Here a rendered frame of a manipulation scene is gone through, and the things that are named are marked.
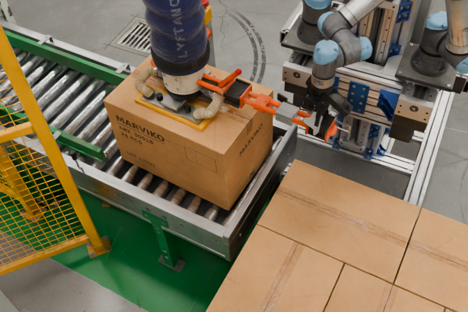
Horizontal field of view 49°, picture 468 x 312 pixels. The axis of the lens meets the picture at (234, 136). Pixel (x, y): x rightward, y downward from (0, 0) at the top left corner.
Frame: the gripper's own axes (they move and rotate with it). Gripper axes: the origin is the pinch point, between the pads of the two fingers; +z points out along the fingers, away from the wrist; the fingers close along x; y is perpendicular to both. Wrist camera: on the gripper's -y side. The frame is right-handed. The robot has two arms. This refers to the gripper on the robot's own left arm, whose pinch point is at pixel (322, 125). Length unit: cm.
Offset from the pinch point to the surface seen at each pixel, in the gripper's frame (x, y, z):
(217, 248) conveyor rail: 34, 28, 62
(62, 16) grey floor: -100, 263, 108
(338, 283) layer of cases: 27, -25, 54
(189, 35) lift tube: 6, 51, -25
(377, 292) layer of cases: 23, -39, 54
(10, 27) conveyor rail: -24, 211, 49
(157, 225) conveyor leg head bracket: 36, 60, 66
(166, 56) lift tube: 11, 59, -16
